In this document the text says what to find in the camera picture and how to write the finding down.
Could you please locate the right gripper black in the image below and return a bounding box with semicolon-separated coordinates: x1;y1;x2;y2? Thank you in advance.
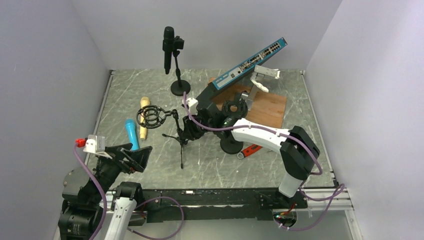
182;111;215;141

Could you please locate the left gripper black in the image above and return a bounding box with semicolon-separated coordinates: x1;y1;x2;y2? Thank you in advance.
89;142;152;204

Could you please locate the blue microphone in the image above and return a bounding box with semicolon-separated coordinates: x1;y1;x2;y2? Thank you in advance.
125;119;140;151

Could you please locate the black tripod shock mount stand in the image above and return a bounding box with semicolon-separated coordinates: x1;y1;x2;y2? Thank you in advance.
136;104;188;169

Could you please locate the cream yellow microphone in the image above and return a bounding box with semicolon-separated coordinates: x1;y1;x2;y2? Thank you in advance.
138;96;150;140

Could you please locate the black shock mount desk stand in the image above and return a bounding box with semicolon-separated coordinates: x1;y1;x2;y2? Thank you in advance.
220;92;248;155

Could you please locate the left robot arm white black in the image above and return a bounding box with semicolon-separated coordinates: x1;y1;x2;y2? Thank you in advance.
58;140;153;240

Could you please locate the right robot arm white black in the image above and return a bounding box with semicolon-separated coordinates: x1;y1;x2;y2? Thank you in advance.
182;92;323;208

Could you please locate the black round base stand rear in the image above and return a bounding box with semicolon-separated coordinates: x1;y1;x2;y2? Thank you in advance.
170;36;191;97

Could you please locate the black microphone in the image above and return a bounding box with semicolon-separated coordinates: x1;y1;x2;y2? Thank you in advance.
162;26;175;75

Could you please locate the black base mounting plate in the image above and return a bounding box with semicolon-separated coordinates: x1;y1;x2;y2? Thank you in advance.
134;187;308;223

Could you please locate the wooden board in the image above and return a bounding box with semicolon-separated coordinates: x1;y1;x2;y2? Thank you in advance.
212;83;287;129

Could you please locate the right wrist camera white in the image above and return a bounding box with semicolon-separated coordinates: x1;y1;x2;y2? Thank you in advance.
182;97;199;116

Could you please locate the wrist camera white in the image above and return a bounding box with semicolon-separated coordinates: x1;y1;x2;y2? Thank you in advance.
73;134;106;155
182;97;199;116

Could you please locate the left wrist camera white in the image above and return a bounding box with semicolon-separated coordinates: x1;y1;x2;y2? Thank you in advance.
73;134;106;155

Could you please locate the red handled adjustable wrench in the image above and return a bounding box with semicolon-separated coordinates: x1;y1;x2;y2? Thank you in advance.
236;144;263;159

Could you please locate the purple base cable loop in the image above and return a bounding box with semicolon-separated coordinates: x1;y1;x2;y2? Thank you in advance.
125;196;185;240

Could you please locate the blue network switch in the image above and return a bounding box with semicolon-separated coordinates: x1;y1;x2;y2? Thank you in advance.
196;37;288;102

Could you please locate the white metal bracket stand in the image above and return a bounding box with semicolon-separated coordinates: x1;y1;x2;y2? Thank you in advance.
246;65;281;111

